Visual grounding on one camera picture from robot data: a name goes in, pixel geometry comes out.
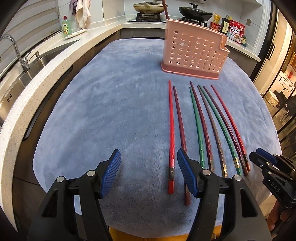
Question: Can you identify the pink perforated utensil holder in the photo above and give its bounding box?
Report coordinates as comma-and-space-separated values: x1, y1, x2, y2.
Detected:
161, 19, 230, 80

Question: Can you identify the green dish soap bottle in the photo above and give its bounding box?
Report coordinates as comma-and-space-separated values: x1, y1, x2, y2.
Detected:
62, 16, 72, 37

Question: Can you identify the red white cereal bag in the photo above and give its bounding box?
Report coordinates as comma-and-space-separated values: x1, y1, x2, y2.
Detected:
227, 20, 245, 44

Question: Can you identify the purple hanging cloth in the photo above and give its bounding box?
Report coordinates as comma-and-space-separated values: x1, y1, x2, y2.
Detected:
69, 0, 78, 16

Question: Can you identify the red snack packet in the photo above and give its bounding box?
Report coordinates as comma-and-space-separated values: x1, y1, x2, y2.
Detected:
210, 22, 221, 32

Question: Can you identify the chrome kitchen faucet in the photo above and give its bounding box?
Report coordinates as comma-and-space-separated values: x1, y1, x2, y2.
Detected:
1, 34, 30, 72

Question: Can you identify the black gas stove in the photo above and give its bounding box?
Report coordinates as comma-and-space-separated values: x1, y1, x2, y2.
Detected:
128, 13, 207, 27

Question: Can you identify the white hanging towel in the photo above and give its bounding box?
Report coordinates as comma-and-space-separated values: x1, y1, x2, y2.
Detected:
75, 0, 91, 29

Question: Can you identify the brown chopstick gold band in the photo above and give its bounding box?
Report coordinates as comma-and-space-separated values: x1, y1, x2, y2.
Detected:
198, 85, 228, 178

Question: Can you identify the small dark jar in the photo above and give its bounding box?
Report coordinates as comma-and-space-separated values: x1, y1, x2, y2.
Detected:
241, 35, 247, 47

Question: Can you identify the green chopstick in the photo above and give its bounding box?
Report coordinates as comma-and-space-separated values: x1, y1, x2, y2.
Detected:
199, 85, 243, 176
189, 87, 206, 168

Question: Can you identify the stainless steel sink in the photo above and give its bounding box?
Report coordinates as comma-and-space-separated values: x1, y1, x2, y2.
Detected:
1, 40, 78, 126

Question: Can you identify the maroon chopstick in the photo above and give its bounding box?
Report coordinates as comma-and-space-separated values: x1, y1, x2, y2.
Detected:
173, 87, 191, 206
202, 86, 248, 176

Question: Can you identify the black wok with lid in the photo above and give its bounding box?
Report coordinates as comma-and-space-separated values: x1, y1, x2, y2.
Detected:
179, 3, 214, 22

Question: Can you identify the dark red chopstick gold band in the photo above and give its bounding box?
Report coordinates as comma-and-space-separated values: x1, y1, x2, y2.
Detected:
190, 81, 214, 172

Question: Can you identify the yellow snack packet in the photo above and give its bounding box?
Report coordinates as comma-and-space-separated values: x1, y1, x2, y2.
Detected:
213, 14, 221, 24

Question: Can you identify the bright red chopstick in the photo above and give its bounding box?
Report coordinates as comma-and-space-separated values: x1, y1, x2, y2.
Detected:
211, 85, 251, 172
168, 80, 175, 194

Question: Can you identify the grey-blue fleece cloth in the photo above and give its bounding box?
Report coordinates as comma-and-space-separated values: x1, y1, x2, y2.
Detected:
33, 39, 281, 238

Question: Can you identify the dark soy sauce bottle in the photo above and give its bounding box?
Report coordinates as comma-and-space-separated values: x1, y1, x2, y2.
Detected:
219, 15, 232, 35

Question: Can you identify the beige wok with lid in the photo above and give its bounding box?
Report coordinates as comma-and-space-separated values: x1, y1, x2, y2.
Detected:
133, 1, 165, 14

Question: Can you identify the right hand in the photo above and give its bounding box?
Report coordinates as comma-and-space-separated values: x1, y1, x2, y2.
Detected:
267, 201, 295, 240

